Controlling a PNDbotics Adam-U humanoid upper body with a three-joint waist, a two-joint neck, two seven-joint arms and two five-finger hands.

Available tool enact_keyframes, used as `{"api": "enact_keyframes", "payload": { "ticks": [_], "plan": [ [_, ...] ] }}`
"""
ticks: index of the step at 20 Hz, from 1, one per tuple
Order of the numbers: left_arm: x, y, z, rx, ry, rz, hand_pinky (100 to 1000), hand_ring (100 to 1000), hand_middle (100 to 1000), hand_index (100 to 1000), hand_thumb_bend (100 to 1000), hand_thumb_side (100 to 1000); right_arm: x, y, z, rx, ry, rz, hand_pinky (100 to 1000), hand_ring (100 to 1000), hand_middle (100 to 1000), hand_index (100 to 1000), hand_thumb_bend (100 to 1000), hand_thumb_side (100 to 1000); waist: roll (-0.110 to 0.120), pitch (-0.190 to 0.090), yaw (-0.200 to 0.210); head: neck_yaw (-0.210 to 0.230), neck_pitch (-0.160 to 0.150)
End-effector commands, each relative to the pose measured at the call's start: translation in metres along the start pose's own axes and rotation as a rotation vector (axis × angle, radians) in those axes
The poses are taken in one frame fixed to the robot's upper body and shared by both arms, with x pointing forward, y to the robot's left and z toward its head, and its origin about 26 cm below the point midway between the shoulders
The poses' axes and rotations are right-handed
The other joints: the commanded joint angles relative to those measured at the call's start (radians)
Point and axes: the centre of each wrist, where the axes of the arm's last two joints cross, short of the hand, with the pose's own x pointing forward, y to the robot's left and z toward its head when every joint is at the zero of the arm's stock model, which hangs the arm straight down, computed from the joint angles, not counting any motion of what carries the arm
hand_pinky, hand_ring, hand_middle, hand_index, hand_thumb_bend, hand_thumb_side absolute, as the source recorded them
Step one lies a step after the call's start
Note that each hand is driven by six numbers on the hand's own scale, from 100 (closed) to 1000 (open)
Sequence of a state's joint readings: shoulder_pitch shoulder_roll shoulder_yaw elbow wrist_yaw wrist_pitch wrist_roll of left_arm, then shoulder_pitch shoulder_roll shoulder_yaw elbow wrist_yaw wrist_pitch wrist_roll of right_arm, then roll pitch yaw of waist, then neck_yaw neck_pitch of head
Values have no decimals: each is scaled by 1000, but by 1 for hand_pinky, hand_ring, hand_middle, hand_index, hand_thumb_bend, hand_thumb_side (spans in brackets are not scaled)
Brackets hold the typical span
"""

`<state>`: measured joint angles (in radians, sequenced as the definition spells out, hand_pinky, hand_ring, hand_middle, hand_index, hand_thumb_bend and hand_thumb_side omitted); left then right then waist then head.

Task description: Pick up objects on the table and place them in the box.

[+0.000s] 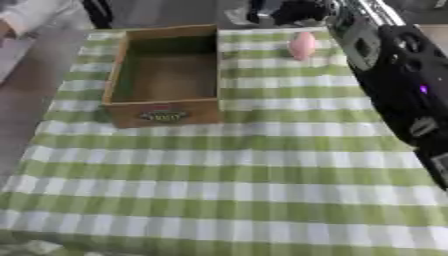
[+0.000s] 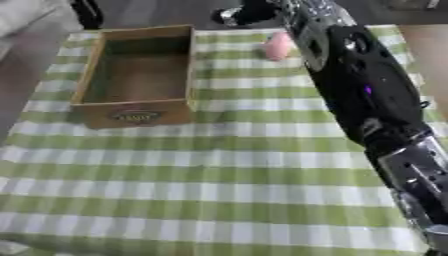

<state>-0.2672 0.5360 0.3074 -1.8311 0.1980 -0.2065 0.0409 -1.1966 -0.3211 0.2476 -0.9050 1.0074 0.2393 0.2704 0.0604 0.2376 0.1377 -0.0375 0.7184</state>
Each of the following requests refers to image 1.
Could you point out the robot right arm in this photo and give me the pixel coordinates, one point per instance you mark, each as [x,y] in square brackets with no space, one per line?
[402,83]

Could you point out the tan cardboard box green inside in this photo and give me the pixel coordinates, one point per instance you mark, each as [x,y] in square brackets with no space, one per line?
[165,113]

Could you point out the pink egg-shaped toy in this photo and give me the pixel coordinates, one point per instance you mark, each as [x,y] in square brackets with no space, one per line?
[302,46]

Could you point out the black chair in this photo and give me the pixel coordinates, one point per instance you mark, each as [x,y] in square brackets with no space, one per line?
[99,11]

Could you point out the person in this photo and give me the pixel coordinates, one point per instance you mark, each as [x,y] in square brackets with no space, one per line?
[41,16]

